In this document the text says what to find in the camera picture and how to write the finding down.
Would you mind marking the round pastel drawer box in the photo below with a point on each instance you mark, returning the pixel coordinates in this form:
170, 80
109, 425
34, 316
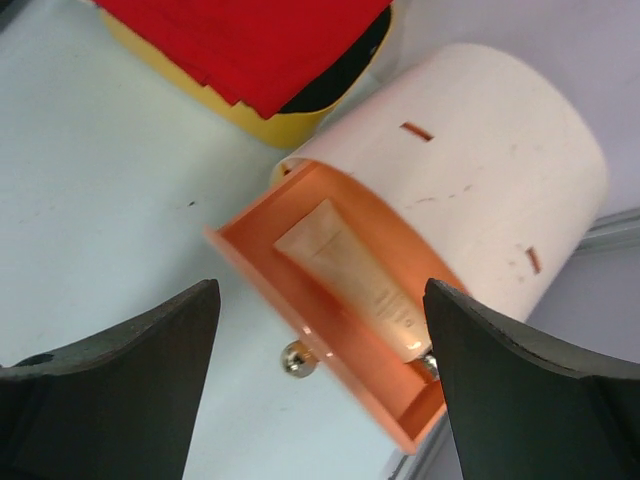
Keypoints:
470, 168

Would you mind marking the aluminium frame rail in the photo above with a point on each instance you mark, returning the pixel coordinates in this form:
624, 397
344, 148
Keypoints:
612, 232

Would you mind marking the cream cosmetic tube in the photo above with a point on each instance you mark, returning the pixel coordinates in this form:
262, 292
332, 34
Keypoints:
330, 251

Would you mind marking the red item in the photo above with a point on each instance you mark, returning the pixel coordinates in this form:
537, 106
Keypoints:
260, 53

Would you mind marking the yellow plastic basket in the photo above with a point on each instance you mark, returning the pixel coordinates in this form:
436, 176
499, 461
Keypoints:
280, 131

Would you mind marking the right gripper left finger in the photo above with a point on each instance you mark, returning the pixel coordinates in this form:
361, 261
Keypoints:
119, 404

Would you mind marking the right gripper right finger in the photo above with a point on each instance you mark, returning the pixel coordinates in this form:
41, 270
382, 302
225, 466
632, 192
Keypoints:
526, 405

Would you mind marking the black garment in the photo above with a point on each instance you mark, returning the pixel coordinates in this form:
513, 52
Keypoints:
334, 82

